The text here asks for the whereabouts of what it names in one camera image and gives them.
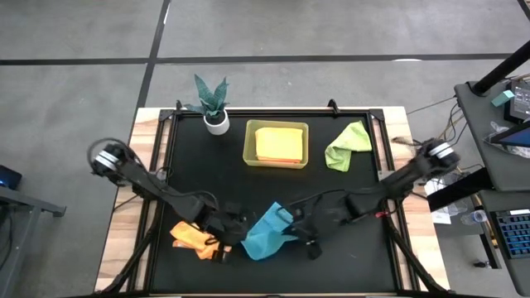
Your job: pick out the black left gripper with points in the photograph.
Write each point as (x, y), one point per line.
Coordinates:
(232, 232)

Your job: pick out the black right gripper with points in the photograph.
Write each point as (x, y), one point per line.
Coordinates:
(310, 225)

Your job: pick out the blue microfiber towel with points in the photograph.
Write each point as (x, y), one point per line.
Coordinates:
(265, 236)

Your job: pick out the orange microfiber towel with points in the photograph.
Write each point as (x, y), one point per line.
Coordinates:
(186, 234)
(279, 142)

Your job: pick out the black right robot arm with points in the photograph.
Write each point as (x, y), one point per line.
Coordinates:
(397, 180)

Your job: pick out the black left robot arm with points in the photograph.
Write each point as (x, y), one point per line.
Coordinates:
(165, 194)

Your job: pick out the green microfiber towel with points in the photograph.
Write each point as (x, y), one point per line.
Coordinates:
(343, 153)

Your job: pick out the small red clip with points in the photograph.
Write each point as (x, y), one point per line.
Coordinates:
(382, 214)

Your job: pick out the yellow translucent plastic bin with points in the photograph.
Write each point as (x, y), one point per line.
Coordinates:
(249, 142)

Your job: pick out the snake plant in white pot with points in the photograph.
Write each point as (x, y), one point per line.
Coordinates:
(217, 124)

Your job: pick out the clear plastic bag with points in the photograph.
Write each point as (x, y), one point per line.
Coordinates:
(435, 188)

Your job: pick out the white paper sheet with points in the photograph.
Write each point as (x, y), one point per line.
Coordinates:
(441, 218)

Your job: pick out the black desk crossbar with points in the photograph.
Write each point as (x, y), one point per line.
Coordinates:
(455, 191)

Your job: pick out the clear plastic bottle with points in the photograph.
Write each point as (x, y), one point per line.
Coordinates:
(476, 217)

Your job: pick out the small black caster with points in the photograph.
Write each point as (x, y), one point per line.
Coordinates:
(480, 263)

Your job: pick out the grey desk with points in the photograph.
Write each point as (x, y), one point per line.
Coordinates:
(521, 277)
(476, 124)

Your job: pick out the backlit keyboard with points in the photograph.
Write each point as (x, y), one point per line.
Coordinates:
(515, 236)

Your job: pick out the grey cart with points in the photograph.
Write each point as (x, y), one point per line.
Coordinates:
(16, 248)

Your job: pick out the tablet with blue screen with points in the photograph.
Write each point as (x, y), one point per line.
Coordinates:
(517, 136)

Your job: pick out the blue-lit black device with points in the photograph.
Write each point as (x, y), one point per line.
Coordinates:
(8, 178)

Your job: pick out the small teal box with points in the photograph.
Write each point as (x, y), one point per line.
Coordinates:
(503, 98)

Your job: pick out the black screen device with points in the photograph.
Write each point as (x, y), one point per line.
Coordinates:
(519, 103)

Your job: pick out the black round pole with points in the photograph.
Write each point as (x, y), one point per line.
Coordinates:
(501, 70)

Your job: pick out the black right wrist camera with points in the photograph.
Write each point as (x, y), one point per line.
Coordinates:
(304, 211)

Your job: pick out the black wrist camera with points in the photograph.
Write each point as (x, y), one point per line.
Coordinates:
(236, 210)
(304, 211)

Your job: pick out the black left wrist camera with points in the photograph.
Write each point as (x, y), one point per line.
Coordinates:
(236, 210)

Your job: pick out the black frame clamp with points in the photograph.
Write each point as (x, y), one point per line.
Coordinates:
(333, 106)
(179, 105)

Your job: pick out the black metal table frame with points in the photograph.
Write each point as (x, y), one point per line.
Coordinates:
(377, 116)

